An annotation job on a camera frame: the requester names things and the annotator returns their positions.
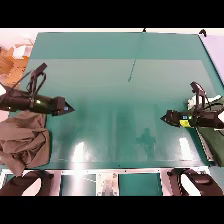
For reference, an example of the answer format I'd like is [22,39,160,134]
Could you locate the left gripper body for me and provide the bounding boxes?
[49,96,69,117]

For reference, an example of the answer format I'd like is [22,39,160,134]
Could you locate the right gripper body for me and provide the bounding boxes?
[166,110,188,128]

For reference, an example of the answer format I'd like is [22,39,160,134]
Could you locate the dark green T-shirt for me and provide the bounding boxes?
[195,95,224,168]

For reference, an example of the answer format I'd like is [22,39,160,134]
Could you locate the brown garment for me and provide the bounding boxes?
[0,109,51,177]

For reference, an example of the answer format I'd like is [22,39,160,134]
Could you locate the silver frame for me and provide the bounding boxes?
[0,166,214,197]

